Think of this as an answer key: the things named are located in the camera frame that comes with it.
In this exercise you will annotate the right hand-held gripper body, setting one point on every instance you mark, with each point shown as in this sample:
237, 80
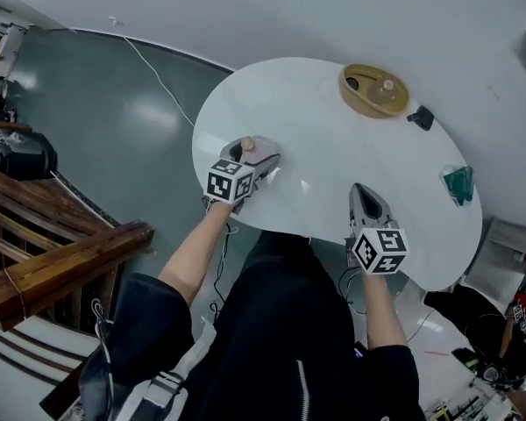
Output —
379, 250

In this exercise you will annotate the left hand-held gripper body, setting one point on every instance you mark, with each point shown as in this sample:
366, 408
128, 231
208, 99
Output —
230, 182

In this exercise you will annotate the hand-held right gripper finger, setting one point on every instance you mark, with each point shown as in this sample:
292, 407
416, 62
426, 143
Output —
385, 215
354, 206

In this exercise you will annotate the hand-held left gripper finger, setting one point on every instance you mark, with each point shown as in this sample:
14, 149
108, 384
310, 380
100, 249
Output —
228, 149
268, 164

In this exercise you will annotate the person's left forearm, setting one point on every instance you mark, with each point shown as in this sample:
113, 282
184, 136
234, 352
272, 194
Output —
197, 252

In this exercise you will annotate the person's right forearm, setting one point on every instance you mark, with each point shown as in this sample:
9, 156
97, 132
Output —
383, 309

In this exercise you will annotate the white curved desk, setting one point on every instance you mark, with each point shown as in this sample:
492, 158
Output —
315, 147

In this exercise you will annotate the green glass object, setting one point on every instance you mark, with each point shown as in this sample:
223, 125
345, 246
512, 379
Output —
458, 184

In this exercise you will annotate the small black device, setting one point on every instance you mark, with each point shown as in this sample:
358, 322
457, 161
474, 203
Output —
421, 118

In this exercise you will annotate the round wooden tray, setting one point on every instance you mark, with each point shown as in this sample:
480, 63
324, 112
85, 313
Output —
374, 103

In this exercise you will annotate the dark round item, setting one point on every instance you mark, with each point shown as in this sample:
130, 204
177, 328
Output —
353, 83

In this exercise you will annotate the grey cabinet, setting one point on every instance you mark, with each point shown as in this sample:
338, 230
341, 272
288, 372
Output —
499, 252

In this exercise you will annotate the person's black jacket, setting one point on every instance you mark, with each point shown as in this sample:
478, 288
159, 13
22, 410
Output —
280, 331

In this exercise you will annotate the dark wooden staircase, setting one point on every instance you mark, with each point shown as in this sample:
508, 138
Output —
61, 244

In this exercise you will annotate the black bag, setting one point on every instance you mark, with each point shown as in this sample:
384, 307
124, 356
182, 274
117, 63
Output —
26, 158

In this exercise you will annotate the cluttered work desk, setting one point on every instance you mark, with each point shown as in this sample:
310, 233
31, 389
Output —
2, 46

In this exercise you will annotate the white wall plug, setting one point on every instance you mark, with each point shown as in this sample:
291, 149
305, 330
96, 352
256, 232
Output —
115, 20

